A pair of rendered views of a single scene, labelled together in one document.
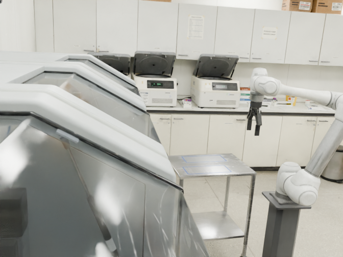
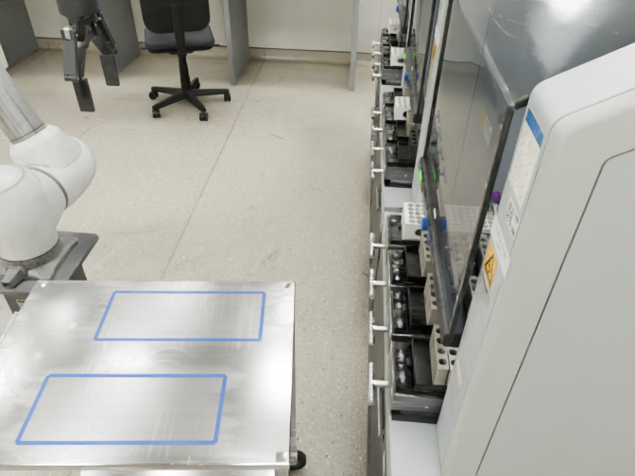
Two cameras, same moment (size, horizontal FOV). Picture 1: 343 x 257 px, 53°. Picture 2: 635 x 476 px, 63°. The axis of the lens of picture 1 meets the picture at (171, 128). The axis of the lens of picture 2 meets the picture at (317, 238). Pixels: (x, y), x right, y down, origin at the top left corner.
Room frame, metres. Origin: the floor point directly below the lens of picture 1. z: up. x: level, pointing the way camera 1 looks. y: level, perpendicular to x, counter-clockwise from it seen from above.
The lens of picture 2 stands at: (3.13, 0.18, 1.66)
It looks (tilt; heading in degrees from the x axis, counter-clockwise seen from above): 38 degrees down; 194
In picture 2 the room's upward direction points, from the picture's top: 1 degrees clockwise
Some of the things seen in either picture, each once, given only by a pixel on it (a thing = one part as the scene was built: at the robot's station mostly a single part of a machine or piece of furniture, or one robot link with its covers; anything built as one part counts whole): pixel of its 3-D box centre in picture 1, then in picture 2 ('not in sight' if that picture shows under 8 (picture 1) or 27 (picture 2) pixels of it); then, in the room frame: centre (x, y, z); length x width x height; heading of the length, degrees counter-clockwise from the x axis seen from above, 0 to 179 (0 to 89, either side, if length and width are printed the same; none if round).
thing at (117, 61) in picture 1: (109, 77); not in sight; (4.51, 0.85, 1.22); 0.62 x 0.56 x 0.64; 8
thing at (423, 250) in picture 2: not in sight; (426, 255); (2.13, 0.21, 0.85); 0.12 x 0.02 x 0.06; 10
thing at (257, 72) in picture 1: (259, 80); not in sight; (2.20, -0.54, 1.54); 0.13 x 0.11 x 0.16; 4
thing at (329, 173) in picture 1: (334, 162); not in sight; (4.48, -2.26, 0.23); 0.38 x 0.31 x 0.46; 10
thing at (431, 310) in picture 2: not in sight; (432, 300); (2.28, 0.23, 0.85); 0.12 x 0.02 x 0.06; 9
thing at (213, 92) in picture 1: (215, 79); not in sight; (4.75, -0.57, 1.25); 0.62 x 0.56 x 0.69; 10
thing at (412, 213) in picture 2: not in sight; (458, 226); (1.96, 0.28, 0.83); 0.30 x 0.10 x 0.06; 100
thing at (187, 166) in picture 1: (205, 210); (172, 464); (2.58, -0.31, 0.41); 0.67 x 0.46 x 0.82; 106
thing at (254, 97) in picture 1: (256, 96); not in sight; (2.21, -0.54, 1.43); 0.09 x 0.09 x 0.06
